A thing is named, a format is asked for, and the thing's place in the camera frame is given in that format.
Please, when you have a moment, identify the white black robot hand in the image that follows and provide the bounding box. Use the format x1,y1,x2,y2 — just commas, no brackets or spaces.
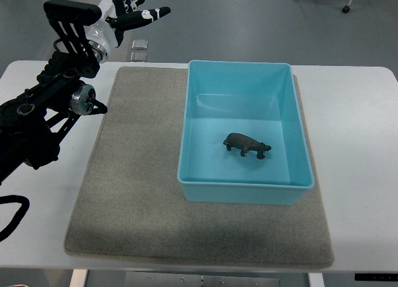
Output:
86,0,171,63

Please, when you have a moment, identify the metal floor plate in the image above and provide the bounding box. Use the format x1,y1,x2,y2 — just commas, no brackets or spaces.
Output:
131,39,148,50
130,51,147,62

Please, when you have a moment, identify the blue plastic box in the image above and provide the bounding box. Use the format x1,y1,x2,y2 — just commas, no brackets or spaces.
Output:
177,60,315,205

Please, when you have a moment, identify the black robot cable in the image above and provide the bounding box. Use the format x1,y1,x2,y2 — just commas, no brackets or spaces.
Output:
0,194,30,243

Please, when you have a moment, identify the right white table leg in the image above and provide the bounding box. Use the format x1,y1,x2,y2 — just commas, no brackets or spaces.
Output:
308,273,325,287

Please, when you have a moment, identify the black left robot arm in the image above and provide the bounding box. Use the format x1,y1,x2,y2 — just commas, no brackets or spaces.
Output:
1,0,108,180

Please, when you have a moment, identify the grey metal table crossbar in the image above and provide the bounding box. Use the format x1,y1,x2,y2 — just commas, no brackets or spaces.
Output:
124,272,280,287

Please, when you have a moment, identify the lower metal floor plate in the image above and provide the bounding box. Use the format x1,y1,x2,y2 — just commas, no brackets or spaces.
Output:
130,51,147,62

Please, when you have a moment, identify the white table leg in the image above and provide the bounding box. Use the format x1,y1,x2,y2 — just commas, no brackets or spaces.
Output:
69,269,88,287
308,273,325,287

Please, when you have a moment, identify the left white table leg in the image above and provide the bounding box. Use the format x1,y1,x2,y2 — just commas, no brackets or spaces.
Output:
69,269,88,287

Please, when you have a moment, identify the black table control panel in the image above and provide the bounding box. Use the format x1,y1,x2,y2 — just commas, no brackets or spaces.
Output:
354,273,398,282

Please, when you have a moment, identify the upper metal floor plate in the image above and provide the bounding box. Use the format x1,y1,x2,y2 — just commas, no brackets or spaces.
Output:
131,39,148,50

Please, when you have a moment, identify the grey felt mat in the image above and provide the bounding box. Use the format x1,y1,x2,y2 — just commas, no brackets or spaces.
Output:
64,67,334,268

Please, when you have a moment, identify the brown hippo toy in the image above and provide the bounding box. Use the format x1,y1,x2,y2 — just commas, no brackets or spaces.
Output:
223,133,272,159

